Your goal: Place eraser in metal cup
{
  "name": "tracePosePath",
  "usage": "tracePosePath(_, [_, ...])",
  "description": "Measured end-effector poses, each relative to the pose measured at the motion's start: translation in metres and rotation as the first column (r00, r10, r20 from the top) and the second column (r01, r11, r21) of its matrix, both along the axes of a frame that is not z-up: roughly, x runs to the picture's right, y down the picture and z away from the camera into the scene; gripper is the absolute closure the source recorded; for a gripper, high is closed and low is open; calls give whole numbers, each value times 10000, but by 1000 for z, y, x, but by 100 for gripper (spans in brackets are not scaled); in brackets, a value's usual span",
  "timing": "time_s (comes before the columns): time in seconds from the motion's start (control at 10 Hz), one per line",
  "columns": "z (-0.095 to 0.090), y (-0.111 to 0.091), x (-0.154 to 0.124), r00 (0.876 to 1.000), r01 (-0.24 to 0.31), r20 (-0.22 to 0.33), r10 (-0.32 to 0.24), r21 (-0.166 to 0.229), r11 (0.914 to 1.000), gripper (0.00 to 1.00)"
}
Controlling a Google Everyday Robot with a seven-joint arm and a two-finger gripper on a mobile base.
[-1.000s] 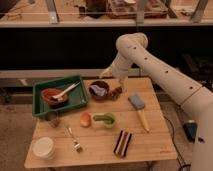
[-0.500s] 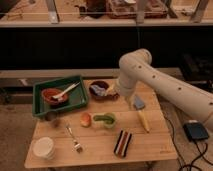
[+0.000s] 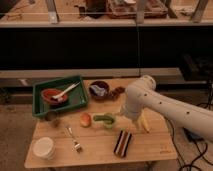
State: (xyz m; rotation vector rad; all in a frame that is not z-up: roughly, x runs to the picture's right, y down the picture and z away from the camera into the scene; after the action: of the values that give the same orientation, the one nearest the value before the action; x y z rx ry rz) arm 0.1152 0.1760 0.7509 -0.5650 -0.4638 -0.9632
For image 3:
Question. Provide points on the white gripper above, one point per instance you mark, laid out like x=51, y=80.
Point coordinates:
x=132, y=115

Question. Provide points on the striped chalkboard eraser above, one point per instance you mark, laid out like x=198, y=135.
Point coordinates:
x=122, y=143

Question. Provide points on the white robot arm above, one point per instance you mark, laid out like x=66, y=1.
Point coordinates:
x=141, y=93

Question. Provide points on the small metal cup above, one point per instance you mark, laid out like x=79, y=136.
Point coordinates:
x=52, y=119

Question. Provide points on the dark brown bowl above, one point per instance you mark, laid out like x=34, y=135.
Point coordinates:
x=99, y=90

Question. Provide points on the green plastic tray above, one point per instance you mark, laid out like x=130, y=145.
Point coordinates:
x=77, y=97

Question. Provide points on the metal fork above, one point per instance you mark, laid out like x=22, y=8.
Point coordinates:
x=77, y=145

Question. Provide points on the white plastic spoon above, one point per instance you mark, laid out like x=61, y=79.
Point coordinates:
x=59, y=96

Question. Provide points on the red bowl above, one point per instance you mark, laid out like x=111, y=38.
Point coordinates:
x=48, y=96

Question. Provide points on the white round container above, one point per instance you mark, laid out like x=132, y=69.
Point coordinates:
x=44, y=148

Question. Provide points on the brown chain toy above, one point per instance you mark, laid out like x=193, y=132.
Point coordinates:
x=114, y=94

